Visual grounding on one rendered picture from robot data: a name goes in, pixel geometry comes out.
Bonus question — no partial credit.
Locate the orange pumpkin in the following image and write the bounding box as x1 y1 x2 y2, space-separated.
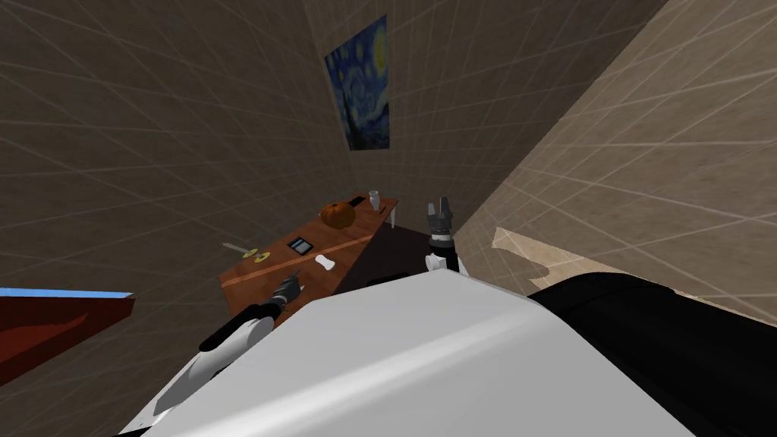
319 200 358 231

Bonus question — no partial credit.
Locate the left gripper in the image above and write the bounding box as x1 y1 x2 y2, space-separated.
272 270 304 307

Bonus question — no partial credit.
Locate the blue starry night painting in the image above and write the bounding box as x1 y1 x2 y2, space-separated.
324 14 392 152

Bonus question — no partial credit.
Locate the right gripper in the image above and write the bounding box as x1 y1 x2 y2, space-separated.
427 196 454 239

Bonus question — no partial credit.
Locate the red cabinet with blue top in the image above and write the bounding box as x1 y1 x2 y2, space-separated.
0 288 137 387

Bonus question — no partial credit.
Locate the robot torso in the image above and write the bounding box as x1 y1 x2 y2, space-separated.
118 269 697 437

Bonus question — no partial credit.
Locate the brown wooden table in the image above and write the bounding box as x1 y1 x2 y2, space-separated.
219 193 401 329

